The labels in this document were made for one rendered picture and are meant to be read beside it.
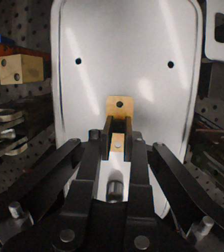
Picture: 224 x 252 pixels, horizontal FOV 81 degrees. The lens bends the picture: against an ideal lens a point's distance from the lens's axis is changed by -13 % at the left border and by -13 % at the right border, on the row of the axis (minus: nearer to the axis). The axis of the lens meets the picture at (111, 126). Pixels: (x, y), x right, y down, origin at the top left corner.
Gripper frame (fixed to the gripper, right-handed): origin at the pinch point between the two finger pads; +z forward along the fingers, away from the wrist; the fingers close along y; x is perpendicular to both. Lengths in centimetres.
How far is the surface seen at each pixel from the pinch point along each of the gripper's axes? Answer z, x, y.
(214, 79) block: 7.1, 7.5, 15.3
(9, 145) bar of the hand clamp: -2.9, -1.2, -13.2
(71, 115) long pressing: 5.0, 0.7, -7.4
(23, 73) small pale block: -1.1, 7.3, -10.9
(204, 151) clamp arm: 3.9, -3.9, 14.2
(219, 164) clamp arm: 0.3, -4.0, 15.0
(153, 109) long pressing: 5.1, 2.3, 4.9
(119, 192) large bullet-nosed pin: 2.1, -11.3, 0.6
